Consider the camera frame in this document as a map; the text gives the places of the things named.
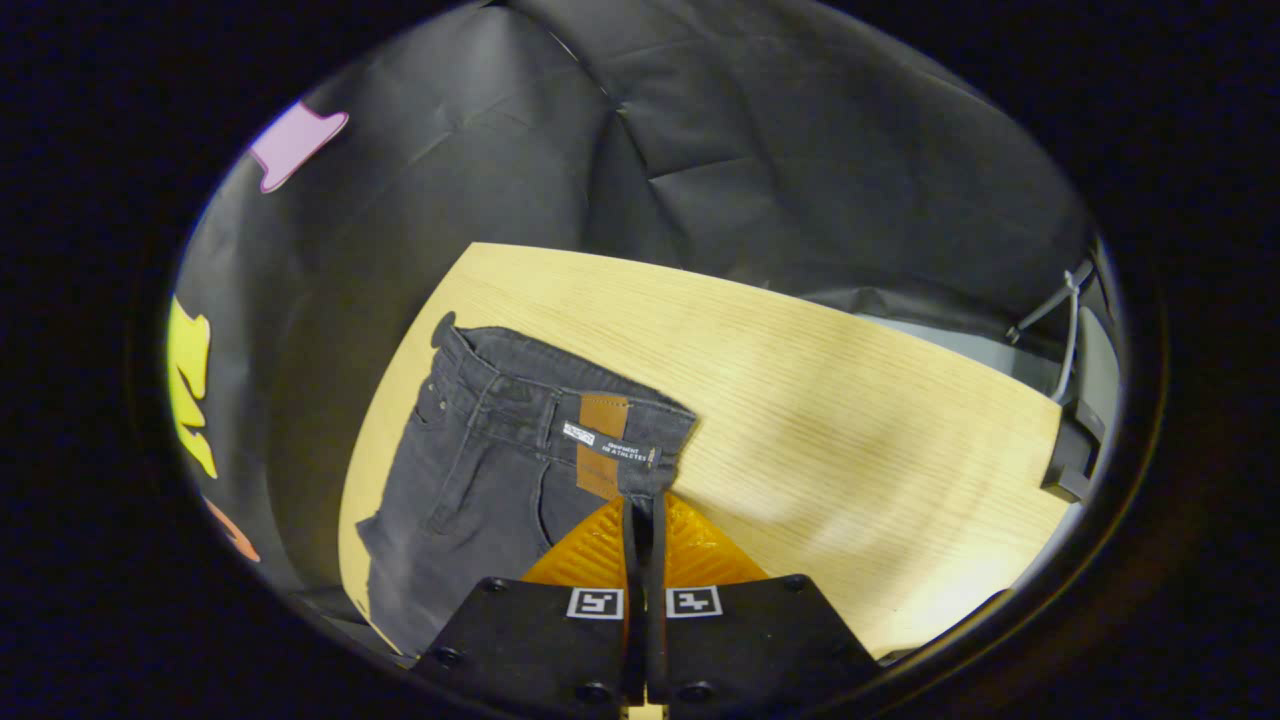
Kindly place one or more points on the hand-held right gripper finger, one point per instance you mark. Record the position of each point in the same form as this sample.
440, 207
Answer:
655, 570
631, 570

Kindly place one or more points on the dark grey jeans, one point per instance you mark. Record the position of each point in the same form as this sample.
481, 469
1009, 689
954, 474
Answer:
480, 480

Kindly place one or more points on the black box-shaped device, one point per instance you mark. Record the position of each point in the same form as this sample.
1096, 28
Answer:
1072, 455

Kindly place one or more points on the black backdrop cloth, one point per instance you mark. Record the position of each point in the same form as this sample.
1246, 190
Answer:
620, 130

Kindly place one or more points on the black rod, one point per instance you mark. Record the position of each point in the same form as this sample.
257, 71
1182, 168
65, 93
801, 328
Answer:
1040, 315

